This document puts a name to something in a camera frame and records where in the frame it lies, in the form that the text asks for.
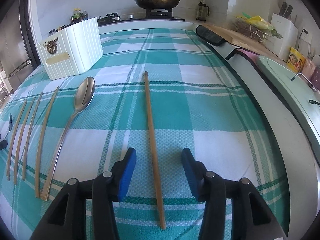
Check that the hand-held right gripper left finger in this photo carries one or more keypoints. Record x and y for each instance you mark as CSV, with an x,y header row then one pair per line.
x,y
127,175

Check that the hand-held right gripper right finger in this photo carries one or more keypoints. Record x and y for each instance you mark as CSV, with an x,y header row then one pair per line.
x,y
190,172

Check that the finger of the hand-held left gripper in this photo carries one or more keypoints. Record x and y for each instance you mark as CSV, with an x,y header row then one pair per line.
x,y
2,145

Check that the wooden chopstick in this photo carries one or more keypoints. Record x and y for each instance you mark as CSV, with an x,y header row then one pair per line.
x,y
22,135
153,142
43,132
14,137
29,132

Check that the large metal spoon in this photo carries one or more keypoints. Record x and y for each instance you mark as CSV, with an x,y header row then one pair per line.
x,y
83,97

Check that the white ribbed utensil holder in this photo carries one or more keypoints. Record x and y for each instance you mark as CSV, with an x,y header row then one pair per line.
x,y
75,50

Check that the teal checked tablecloth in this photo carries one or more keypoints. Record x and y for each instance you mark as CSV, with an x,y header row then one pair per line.
x,y
200,120

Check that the steel refrigerator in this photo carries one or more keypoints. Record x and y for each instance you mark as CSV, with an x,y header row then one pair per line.
x,y
12,42

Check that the mint green tray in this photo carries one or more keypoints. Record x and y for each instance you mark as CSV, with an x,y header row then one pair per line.
x,y
282,80

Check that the black padded roll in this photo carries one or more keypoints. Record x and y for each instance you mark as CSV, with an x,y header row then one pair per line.
x,y
210,35

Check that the wooden cutting board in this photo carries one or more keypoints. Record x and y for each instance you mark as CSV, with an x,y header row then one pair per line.
x,y
232,36

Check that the small dark sauce bottle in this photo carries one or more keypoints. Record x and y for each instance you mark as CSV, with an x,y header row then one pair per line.
x,y
85,15

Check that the yellow printed packet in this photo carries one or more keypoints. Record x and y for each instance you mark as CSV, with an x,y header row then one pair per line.
x,y
296,58

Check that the black gas stove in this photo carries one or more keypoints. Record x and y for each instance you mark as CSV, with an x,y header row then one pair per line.
x,y
125,18

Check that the glass teapot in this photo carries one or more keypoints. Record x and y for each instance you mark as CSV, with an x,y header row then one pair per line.
x,y
202,11

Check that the white knife block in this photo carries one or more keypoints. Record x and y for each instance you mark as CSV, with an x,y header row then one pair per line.
x,y
283,37

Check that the yellow plastic bag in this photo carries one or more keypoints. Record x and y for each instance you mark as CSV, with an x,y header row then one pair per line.
x,y
260,21

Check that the white wall outlet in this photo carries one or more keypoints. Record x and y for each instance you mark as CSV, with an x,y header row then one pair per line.
x,y
306,35

